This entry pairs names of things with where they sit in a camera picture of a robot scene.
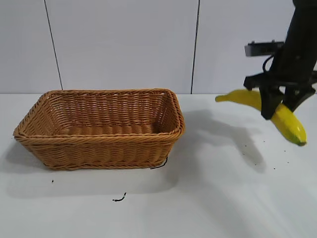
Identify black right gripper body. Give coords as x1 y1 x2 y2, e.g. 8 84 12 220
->
243 56 317 90

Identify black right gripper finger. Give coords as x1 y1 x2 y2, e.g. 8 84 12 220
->
259 85 284 120
284 85 317 113

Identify yellow banana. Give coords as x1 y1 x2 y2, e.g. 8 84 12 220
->
214 89 308 146

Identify brown woven wicker basket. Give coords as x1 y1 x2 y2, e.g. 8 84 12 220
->
13 87 186 171

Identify black camera cable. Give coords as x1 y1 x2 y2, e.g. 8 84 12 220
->
262 55 276 73

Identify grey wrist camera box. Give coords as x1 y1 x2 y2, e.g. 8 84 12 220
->
244 40 285 58

